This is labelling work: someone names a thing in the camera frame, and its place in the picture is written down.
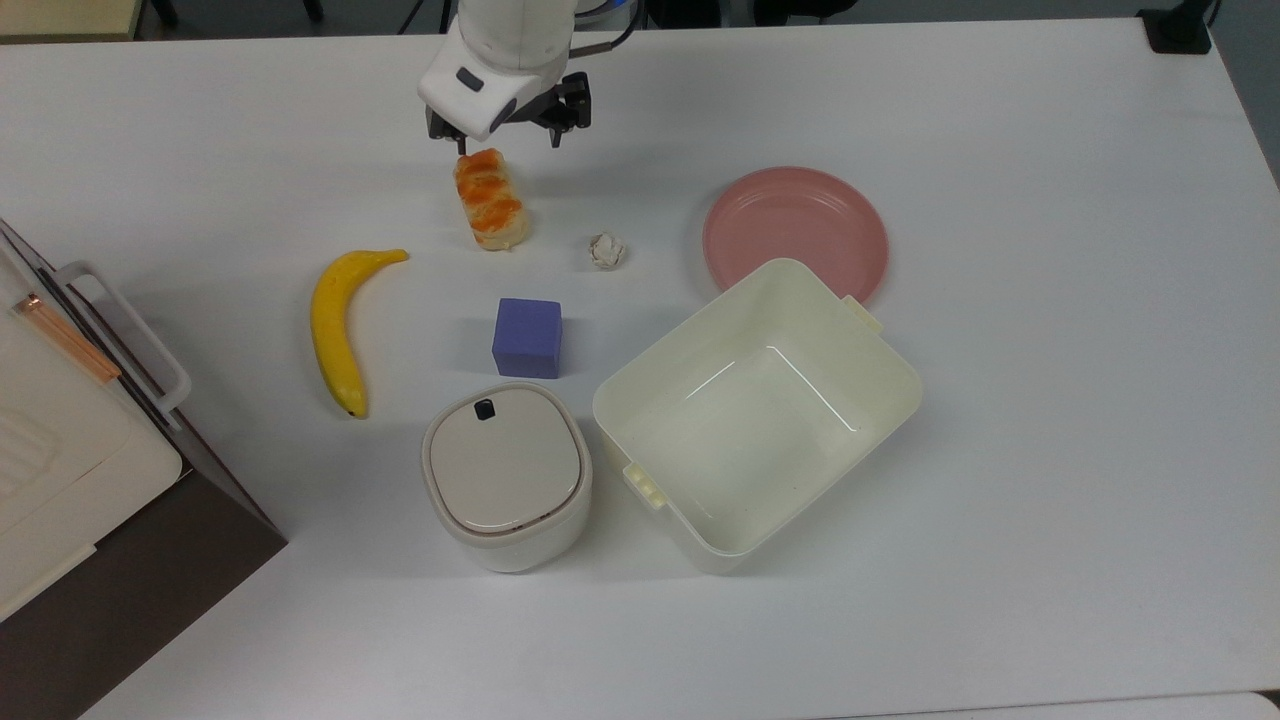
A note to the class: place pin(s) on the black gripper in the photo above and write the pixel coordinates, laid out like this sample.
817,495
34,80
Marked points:
555,105

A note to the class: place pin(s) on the orange glazed bread loaf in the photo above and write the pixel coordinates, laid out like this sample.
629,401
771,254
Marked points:
490,200

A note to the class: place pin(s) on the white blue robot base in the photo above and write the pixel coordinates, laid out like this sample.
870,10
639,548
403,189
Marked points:
615,5

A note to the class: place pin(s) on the pink round plate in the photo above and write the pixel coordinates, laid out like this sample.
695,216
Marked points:
790,225

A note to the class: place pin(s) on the crumpled white paper ball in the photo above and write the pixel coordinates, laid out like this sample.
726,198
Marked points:
607,251

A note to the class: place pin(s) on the purple foam cube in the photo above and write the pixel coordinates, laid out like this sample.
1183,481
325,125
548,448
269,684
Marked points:
527,338

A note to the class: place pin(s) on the yellow banana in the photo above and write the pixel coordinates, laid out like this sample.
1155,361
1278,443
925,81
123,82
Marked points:
332,330

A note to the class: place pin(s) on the white lidded rice cooker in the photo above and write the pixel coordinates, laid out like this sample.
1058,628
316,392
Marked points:
505,470

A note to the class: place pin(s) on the cream plastic square bin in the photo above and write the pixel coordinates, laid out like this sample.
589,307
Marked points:
760,430

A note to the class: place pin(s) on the yellow wooden table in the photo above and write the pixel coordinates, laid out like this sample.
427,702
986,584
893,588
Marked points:
60,15

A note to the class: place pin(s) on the black table clamp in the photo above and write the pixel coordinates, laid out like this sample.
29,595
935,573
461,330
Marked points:
1178,30

